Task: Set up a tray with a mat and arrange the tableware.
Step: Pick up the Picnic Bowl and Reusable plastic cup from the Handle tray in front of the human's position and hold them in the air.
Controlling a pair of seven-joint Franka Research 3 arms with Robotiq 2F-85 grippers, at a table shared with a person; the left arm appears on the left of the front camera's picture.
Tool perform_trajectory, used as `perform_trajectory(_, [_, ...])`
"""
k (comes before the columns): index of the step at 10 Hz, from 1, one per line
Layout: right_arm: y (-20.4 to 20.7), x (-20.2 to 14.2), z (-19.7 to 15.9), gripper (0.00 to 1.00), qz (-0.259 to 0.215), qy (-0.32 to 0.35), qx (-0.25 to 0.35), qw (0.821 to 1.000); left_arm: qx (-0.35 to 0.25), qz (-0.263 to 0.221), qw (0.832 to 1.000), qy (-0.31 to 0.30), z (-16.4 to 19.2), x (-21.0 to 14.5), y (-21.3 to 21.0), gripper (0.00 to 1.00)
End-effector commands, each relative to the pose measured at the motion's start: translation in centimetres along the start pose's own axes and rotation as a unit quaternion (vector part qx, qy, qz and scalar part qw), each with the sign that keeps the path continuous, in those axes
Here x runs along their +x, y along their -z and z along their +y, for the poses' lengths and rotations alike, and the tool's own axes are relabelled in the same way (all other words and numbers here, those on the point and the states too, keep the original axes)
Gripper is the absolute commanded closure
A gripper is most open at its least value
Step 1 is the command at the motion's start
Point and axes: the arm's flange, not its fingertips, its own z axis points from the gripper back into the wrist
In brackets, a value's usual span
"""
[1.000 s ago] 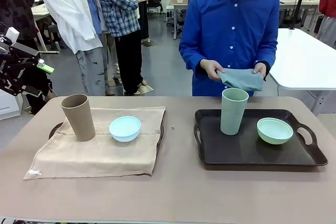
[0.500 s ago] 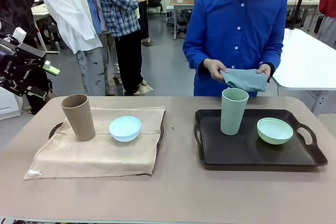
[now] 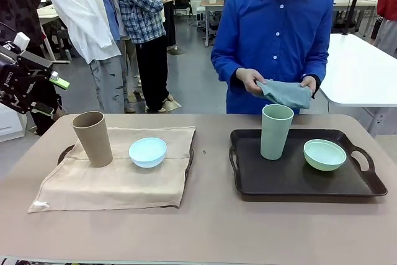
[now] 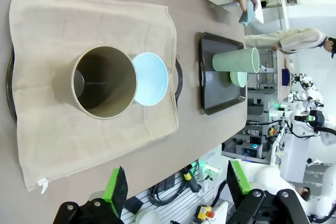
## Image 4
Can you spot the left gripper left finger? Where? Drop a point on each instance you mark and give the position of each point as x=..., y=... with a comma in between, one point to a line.
x=116, y=192

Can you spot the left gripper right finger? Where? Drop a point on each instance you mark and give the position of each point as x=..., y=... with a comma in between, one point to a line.
x=237, y=182

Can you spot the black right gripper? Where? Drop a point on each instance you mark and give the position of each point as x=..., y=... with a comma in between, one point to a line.
x=316, y=120

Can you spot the blue grey wiping cloth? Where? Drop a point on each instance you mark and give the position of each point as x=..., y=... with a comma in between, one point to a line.
x=249, y=14

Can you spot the beige cloth mat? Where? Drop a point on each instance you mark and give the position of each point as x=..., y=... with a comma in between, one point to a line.
x=78, y=19

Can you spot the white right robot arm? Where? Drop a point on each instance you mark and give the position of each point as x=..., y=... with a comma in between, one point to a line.
x=270, y=179

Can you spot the dark brown serving tray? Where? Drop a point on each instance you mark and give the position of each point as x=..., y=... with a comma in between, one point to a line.
x=9, y=87
x=218, y=95

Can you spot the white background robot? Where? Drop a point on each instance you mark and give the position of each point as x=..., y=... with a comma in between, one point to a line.
x=309, y=90

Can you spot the white controller with blue light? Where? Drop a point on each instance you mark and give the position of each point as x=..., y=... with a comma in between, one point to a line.
x=249, y=149

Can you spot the white round dish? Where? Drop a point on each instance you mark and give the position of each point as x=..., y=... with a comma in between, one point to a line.
x=147, y=217

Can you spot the yellow emergency stop box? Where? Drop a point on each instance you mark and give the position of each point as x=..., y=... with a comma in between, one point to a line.
x=206, y=212

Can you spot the black tool with yellow label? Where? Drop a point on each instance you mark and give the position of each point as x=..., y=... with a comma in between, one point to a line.
x=191, y=179

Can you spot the dark blue box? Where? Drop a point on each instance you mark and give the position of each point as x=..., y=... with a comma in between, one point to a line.
x=285, y=77

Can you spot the seated person dark hair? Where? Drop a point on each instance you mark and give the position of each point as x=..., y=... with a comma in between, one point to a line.
x=305, y=193

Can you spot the background person beige jacket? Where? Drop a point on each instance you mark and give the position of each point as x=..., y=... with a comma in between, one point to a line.
x=296, y=39

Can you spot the light green bowl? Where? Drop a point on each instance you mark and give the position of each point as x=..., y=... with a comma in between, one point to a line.
x=240, y=78

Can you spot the tall light green cup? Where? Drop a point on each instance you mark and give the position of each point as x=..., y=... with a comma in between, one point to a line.
x=231, y=61

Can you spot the tall brown cup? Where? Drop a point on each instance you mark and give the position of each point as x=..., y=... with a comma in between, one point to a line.
x=105, y=82

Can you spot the light blue bowl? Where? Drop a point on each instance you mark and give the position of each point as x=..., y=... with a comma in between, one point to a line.
x=152, y=79

